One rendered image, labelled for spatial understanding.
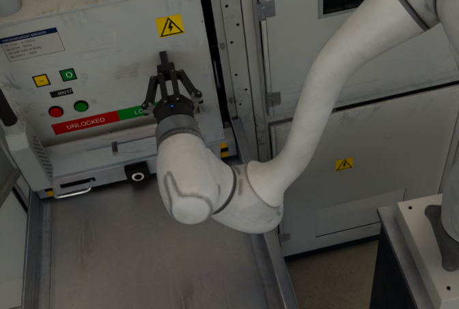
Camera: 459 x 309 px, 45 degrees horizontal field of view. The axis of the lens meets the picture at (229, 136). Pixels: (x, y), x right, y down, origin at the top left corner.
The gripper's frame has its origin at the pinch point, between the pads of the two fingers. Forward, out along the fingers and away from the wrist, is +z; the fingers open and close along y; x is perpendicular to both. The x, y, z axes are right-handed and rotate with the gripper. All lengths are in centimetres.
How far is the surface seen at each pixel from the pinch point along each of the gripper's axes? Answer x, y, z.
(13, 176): -39, -50, 15
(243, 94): -29.7, 18.7, 17.9
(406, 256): -48, 47, -33
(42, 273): -38, -40, -20
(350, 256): -123, 53, 13
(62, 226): -38, -36, -7
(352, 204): -92, 53, 16
